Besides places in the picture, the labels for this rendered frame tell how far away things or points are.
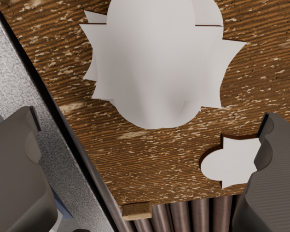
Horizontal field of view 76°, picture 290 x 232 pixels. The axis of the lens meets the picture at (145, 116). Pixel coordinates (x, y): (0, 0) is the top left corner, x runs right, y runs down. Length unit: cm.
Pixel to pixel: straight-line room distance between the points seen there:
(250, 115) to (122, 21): 21
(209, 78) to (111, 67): 10
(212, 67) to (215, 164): 18
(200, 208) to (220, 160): 18
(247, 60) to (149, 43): 13
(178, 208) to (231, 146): 22
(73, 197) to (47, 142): 16
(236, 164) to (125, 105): 21
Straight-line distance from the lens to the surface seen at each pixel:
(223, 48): 20
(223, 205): 48
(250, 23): 25
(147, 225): 55
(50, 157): 40
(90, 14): 21
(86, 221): 56
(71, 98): 28
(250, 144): 32
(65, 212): 64
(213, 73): 20
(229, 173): 35
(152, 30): 17
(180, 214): 49
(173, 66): 18
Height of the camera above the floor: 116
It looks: 57 degrees down
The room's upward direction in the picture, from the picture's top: 176 degrees counter-clockwise
